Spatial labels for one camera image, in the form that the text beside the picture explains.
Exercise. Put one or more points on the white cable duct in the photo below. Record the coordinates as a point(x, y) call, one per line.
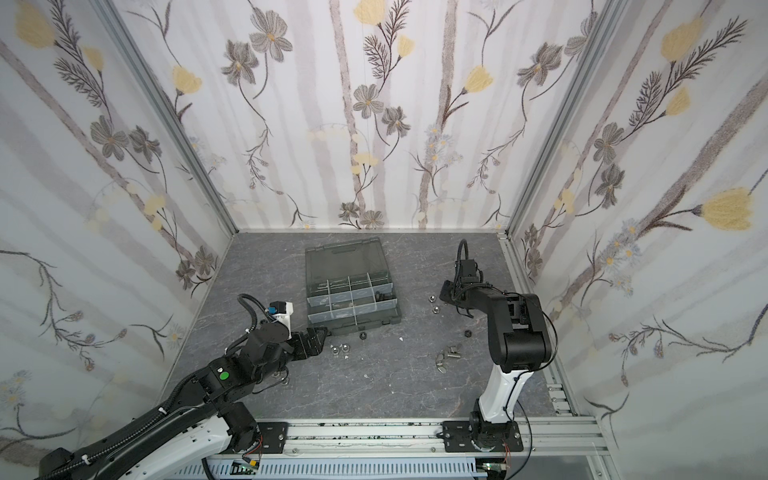
point(328, 468)

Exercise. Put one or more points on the aluminium corner frame post left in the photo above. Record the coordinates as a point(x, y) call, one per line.
point(110, 19)

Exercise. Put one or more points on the silver hex nut pair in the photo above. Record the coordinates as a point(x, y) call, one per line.
point(341, 350)

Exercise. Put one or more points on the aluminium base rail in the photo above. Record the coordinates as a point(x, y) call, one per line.
point(428, 438)

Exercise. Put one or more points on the green compartment organizer box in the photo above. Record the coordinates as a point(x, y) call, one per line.
point(350, 288)

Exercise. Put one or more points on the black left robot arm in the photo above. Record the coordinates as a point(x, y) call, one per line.
point(211, 393)

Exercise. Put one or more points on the aluminium corner frame post right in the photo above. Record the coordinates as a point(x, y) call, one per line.
point(595, 47)

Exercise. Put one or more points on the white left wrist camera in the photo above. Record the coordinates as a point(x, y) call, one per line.
point(281, 311)

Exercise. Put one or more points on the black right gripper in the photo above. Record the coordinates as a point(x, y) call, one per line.
point(454, 289)

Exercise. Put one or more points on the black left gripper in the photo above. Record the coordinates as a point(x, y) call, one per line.
point(316, 347)

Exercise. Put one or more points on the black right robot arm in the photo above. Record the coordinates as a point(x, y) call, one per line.
point(520, 344)

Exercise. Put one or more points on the aluminium corner frame post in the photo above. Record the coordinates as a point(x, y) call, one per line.
point(595, 47)
point(110, 19)

